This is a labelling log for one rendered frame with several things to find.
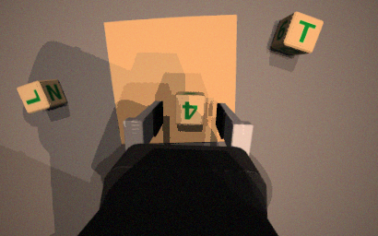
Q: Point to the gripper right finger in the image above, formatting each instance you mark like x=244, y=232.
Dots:
x=236, y=133

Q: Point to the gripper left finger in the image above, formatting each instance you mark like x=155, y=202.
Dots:
x=147, y=124

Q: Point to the orange flat mat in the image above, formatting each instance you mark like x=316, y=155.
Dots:
x=154, y=59

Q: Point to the tan letter block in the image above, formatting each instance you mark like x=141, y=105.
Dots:
x=190, y=108
x=41, y=95
x=297, y=34

